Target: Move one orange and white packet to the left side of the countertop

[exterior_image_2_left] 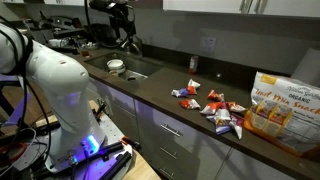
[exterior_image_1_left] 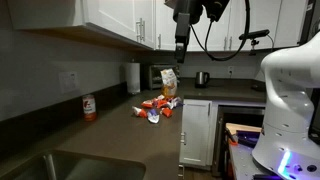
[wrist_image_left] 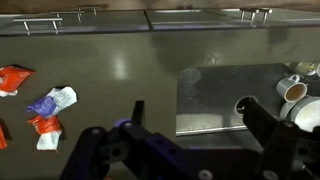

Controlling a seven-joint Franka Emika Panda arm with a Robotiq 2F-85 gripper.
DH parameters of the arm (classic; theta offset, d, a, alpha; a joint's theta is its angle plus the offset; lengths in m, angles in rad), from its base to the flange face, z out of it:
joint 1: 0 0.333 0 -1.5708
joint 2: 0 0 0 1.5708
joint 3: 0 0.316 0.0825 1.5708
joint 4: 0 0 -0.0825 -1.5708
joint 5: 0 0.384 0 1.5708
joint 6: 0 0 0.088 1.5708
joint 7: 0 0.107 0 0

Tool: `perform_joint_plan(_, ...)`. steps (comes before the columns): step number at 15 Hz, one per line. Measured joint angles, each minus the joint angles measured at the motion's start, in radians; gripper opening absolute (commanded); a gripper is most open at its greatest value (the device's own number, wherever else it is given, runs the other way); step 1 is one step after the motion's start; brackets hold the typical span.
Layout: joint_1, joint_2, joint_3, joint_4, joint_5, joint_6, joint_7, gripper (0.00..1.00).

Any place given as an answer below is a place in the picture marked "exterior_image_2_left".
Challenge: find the red cable coil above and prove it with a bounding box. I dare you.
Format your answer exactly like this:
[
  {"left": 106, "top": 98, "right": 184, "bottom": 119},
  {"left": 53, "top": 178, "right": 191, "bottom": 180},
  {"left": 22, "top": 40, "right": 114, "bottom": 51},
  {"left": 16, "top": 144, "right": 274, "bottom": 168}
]
[{"left": 0, "top": 142, "right": 28, "bottom": 165}]

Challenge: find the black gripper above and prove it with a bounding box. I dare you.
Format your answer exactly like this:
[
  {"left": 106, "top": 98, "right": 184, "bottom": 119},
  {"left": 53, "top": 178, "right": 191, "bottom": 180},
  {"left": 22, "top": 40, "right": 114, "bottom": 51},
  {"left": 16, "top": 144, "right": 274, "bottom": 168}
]
[{"left": 89, "top": 0, "right": 137, "bottom": 37}]

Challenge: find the white wall outlet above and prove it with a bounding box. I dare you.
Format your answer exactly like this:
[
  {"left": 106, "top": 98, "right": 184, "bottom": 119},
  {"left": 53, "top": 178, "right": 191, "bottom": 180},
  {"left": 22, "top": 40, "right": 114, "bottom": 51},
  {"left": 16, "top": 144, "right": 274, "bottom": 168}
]
[{"left": 201, "top": 35, "right": 218, "bottom": 54}]

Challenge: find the steel kitchen sink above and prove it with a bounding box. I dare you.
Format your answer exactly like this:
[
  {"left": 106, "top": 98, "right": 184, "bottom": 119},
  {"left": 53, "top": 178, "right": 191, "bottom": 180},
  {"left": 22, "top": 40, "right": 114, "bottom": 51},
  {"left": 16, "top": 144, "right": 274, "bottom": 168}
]
[{"left": 83, "top": 52, "right": 164, "bottom": 82}]

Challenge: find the grey lower cabinet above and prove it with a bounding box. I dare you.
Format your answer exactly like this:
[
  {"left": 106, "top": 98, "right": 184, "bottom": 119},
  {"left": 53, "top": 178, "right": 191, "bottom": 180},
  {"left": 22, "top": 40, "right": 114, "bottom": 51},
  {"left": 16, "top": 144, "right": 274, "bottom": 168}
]
[{"left": 84, "top": 77, "right": 301, "bottom": 180}]

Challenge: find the black bar with orange end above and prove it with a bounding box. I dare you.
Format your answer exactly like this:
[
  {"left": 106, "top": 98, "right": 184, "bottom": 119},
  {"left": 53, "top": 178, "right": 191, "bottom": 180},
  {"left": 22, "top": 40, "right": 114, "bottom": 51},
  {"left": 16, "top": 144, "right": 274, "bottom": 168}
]
[{"left": 96, "top": 136, "right": 142, "bottom": 159}]

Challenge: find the white bowl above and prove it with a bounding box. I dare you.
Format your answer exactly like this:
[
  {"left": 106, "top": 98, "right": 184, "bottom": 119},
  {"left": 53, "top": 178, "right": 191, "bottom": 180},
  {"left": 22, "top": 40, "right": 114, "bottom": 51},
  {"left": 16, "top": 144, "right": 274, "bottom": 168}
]
[{"left": 106, "top": 58, "right": 127, "bottom": 75}]

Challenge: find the white upper cabinet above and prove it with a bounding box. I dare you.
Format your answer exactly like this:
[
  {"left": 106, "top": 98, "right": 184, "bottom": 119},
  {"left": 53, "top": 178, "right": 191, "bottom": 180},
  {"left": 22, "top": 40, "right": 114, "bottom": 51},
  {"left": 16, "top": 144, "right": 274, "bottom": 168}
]
[{"left": 162, "top": 0, "right": 320, "bottom": 19}]

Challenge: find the glass with brown liquid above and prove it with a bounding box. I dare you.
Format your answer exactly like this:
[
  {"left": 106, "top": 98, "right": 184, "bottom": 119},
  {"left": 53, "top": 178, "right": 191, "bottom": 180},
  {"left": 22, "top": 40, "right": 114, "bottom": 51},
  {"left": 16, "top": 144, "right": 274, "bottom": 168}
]
[{"left": 80, "top": 47, "right": 91, "bottom": 58}]

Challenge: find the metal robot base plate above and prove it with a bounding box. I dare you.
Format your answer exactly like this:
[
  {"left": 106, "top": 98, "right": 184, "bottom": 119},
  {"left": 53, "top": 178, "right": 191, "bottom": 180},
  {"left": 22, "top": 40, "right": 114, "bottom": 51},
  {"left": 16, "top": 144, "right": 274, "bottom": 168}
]
[{"left": 43, "top": 113, "right": 134, "bottom": 180}]

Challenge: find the purple frame strut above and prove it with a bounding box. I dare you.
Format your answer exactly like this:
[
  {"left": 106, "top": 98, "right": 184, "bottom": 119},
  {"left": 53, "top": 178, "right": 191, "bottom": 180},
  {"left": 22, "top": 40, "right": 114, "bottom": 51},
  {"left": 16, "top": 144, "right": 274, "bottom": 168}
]
[{"left": 4, "top": 91, "right": 32, "bottom": 126}]

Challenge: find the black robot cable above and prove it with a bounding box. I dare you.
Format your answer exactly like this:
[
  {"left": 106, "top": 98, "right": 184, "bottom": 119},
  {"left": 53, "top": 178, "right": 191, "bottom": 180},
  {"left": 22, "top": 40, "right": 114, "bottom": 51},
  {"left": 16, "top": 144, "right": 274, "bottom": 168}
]
[{"left": 83, "top": 0, "right": 137, "bottom": 50}]

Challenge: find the metal drawer handle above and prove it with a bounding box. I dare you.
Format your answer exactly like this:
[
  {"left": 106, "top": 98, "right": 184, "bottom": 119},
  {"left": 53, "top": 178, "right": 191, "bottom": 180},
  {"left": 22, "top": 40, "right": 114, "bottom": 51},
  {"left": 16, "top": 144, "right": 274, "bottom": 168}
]
[
  {"left": 160, "top": 123, "right": 183, "bottom": 137},
  {"left": 159, "top": 146, "right": 179, "bottom": 160},
  {"left": 159, "top": 167, "right": 175, "bottom": 180}
]

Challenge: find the large trail mix snack bag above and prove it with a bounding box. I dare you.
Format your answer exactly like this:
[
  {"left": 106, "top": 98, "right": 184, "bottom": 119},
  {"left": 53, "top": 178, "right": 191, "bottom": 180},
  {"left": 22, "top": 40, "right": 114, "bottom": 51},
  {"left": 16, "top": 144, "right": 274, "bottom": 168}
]
[{"left": 243, "top": 71, "right": 320, "bottom": 157}]

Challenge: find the orange and white snack packet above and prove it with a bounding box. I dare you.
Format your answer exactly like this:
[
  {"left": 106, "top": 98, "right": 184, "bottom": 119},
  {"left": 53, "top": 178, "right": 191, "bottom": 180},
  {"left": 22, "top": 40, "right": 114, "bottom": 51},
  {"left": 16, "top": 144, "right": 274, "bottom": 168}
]
[
  {"left": 199, "top": 101, "right": 224, "bottom": 116},
  {"left": 186, "top": 78, "right": 202, "bottom": 96},
  {"left": 178, "top": 98, "right": 202, "bottom": 111},
  {"left": 226, "top": 101, "right": 248, "bottom": 113}
]

